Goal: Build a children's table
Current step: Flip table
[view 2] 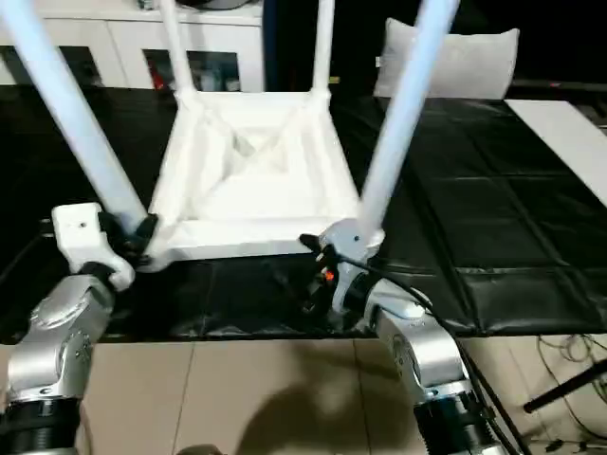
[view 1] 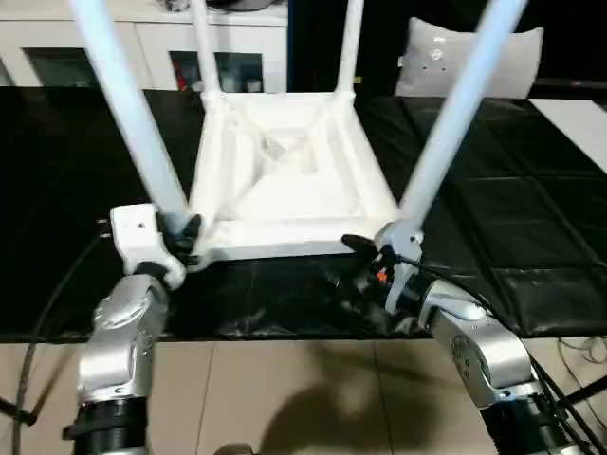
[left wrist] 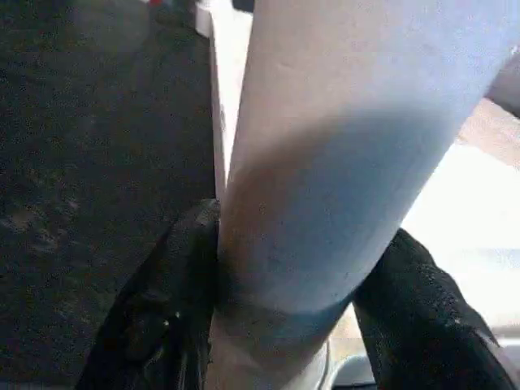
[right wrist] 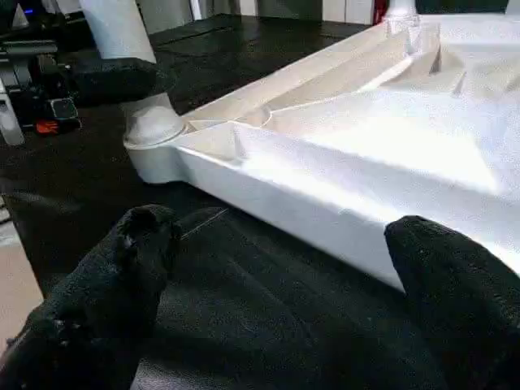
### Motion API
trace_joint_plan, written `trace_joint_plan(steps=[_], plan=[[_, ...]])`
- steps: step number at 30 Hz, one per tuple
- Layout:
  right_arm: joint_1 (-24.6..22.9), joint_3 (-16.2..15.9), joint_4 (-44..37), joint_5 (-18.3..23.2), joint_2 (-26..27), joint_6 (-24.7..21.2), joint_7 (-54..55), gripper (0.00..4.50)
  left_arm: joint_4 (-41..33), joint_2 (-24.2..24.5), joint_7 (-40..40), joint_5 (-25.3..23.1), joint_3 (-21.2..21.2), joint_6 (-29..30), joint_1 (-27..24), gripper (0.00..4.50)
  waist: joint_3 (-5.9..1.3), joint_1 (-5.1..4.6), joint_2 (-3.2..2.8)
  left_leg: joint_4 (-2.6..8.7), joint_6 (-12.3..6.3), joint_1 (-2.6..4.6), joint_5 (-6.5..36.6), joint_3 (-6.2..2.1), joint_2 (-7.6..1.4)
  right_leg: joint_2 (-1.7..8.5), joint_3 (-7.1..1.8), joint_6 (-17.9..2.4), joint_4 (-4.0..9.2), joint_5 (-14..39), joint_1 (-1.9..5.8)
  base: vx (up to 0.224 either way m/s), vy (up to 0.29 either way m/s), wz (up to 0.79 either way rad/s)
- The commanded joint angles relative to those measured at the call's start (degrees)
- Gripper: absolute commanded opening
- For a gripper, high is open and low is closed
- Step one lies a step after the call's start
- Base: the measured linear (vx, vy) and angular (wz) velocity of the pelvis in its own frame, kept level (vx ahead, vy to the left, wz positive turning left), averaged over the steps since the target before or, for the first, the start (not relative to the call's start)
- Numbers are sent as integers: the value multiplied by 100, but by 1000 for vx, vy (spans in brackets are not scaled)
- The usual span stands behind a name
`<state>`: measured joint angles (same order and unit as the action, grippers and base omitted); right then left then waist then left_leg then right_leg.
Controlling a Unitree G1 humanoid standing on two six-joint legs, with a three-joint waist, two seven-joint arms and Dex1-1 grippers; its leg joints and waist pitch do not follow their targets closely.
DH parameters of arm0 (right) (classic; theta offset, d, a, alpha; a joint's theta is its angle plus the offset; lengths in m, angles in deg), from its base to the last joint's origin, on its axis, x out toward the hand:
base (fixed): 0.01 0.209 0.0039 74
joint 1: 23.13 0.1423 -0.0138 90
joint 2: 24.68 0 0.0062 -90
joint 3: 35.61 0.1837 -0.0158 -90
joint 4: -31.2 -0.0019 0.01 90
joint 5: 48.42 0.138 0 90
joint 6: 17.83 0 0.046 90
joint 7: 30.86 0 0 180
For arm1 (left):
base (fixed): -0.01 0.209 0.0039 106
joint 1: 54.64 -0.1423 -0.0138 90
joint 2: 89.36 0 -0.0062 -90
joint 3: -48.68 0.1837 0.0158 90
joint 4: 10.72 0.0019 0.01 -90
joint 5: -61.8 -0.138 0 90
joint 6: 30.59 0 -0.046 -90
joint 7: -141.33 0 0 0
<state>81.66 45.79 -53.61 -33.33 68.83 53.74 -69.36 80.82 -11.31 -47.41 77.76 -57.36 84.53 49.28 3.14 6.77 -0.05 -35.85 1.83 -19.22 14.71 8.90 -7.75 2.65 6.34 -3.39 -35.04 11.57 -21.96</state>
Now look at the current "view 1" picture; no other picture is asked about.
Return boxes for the black work mat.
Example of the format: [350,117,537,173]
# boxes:
[0,84,607,345]

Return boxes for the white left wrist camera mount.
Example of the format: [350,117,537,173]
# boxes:
[109,203,187,291]

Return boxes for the white flat sheet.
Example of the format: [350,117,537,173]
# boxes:
[528,98,607,160]

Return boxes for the white plastic table top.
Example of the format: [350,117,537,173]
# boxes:
[187,91,400,272]

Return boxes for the black tall furniture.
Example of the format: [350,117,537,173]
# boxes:
[284,0,607,99]

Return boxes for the white glass-door cabinet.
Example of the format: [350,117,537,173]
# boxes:
[0,0,289,94]

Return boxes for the grey printed cushion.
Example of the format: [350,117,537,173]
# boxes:
[395,17,545,100]

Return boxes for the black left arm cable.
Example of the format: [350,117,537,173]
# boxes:
[11,218,115,455]

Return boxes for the white plastic table leg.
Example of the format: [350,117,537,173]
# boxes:
[396,0,530,234]
[335,0,365,100]
[189,0,225,103]
[68,0,192,239]

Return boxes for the black work table leg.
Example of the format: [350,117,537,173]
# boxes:
[563,377,607,405]
[0,396,39,428]

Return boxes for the thin black floor cables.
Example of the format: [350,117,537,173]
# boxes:
[557,335,607,373]

